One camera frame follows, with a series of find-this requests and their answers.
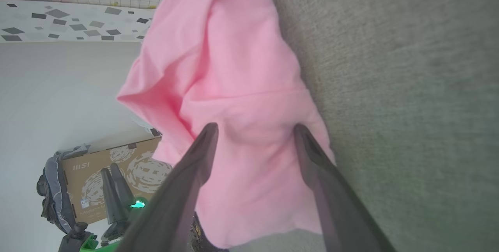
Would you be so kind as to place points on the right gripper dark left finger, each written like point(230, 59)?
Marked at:
point(175, 205)

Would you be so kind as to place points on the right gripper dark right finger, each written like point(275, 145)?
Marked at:
point(339, 213)

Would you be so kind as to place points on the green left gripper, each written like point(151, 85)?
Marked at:
point(113, 234)

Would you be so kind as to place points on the pink garment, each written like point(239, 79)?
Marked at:
point(234, 68)

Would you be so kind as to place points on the grey crumpled garment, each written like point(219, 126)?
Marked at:
point(52, 193)

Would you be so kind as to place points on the brown MSI cardboard box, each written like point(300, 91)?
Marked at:
point(93, 166)

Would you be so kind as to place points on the grey fabric sofa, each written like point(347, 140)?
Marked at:
point(409, 88)

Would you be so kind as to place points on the white panel with grey squares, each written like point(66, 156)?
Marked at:
point(31, 23)

